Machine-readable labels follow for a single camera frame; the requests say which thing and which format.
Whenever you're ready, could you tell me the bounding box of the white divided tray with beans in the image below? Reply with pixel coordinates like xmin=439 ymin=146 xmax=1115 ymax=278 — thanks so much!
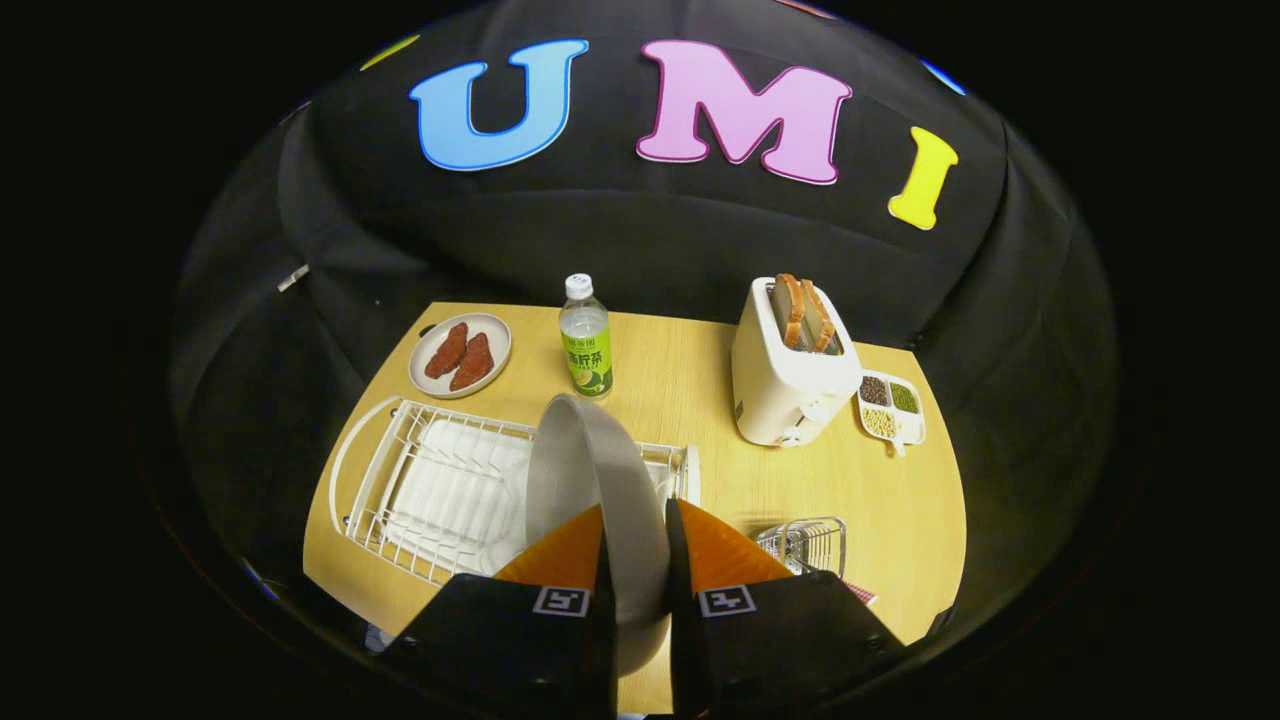
xmin=856 ymin=369 xmax=928 ymax=459

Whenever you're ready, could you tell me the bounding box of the white wire dish rack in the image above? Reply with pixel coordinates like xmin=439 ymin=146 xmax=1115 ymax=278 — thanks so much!
xmin=328 ymin=395 xmax=702 ymax=587

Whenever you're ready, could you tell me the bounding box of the green label drink bottle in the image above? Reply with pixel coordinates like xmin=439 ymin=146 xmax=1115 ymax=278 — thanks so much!
xmin=558 ymin=273 xmax=615 ymax=400

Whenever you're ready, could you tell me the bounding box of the metal wire basket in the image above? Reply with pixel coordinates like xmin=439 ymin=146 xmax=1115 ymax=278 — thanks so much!
xmin=754 ymin=516 xmax=849 ymax=580

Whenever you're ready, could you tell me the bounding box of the beige round plate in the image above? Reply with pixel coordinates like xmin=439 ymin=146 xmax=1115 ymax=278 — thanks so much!
xmin=525 ymin=392 xmax=674 ymax=680

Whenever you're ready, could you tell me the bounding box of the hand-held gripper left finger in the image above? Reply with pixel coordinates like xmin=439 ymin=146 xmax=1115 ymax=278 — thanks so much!
xmin=385 ymin=503 xmax=621 ymax=720

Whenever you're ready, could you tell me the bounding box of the toasted bread slice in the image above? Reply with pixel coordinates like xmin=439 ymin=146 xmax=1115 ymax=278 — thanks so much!
xmin=771 ymin=273 xmax=808 ymax=351
xmin=800 ymin=279 xmax=838 ymax=354

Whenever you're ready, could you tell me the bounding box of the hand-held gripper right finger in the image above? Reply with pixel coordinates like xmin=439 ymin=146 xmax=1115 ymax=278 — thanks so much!
xmin=665 ymin=498 xmax=906 ymax=720

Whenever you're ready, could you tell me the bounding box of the small beige oval dish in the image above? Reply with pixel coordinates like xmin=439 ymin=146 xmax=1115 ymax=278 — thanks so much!
xmin=408 ymin=312 xmax=514 ymax=401

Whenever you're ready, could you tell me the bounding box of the red meat piece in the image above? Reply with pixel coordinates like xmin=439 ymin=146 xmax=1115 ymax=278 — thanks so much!
xmin=424 ymin=321 xmax=470 ymax=380
xmin=449 ymin=332 xmax=495 ymax=393

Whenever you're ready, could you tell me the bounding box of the white toaster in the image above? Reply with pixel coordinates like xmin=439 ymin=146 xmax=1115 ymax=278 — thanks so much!
xmin=730 ymin=277 xmax=865 ymax=449

